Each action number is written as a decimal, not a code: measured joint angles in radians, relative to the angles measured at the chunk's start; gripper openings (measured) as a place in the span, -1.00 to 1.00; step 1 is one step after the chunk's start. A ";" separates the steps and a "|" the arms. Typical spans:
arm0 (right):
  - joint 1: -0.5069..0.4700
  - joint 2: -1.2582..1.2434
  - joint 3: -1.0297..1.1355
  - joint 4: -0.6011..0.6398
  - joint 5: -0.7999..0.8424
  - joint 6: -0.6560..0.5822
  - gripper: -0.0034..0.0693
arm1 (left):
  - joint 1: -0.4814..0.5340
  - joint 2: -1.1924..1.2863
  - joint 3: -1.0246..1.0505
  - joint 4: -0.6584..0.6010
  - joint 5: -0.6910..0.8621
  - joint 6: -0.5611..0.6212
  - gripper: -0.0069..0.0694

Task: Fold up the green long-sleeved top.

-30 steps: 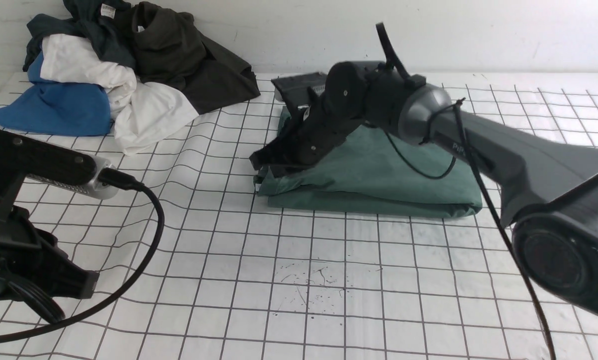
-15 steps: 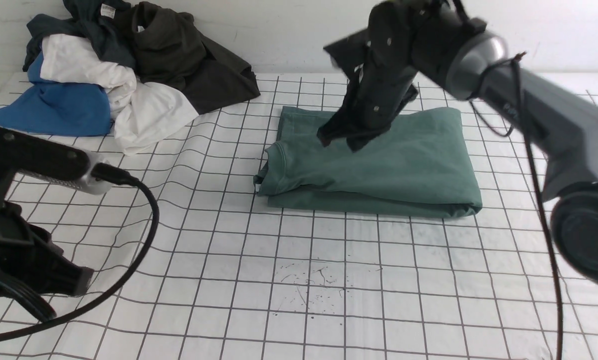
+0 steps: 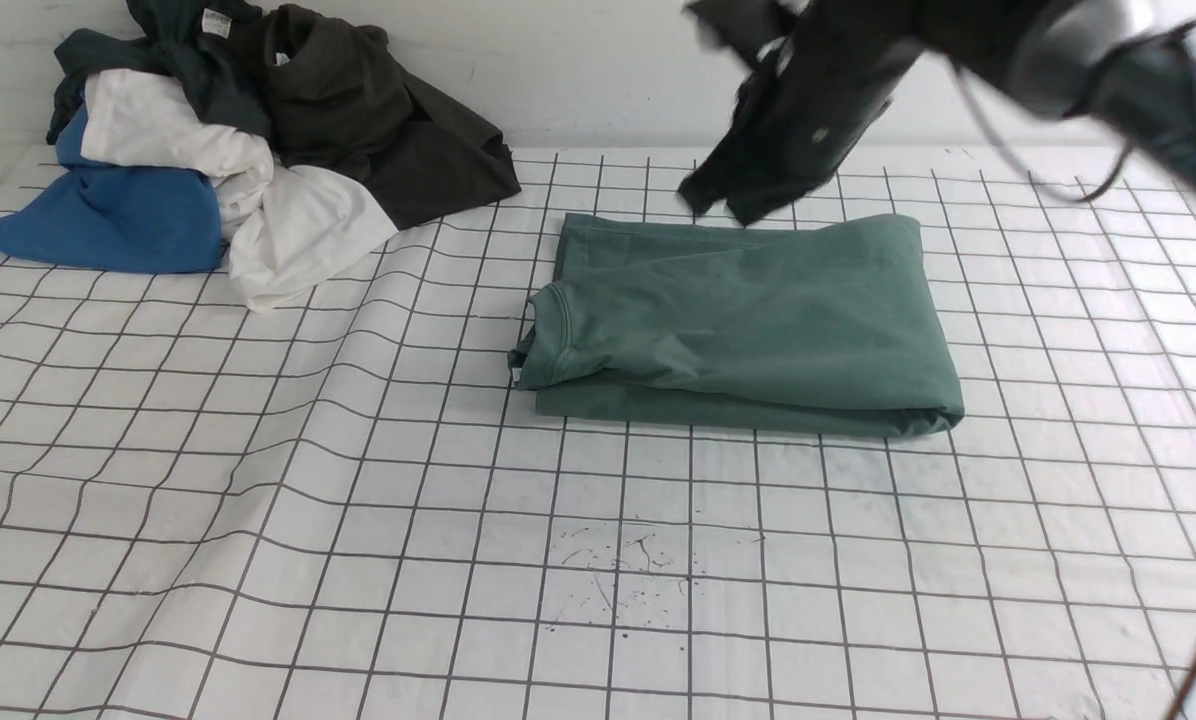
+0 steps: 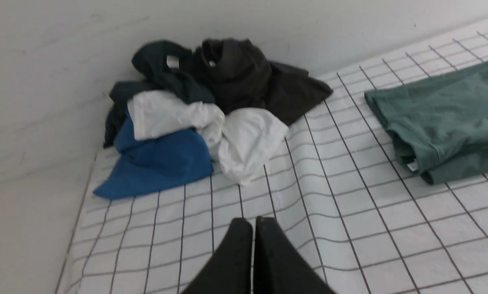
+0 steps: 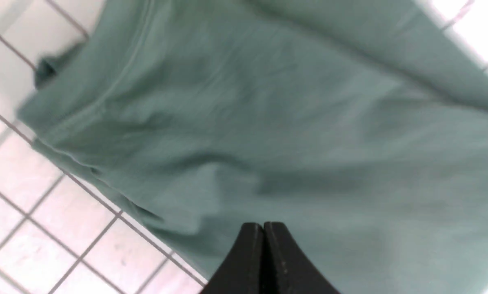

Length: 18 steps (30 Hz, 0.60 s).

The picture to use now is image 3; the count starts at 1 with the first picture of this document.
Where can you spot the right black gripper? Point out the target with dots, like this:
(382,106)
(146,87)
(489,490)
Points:
(819,75)

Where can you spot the green long sleeve shirt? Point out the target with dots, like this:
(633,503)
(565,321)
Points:
(831,332)

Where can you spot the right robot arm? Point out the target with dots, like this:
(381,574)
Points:
(1059,60)

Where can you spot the dark brown shirt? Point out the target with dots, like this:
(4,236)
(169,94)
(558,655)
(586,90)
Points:
(338,100)

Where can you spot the white shirt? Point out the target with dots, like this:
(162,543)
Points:
(287,229)

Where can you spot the dark teal shirt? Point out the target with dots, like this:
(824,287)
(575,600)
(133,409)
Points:
(184,40)

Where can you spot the blue shirt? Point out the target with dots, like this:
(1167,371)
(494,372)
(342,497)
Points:
(142,220)

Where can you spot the white grid pattern tablecloth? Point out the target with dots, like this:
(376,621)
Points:
(341,509)

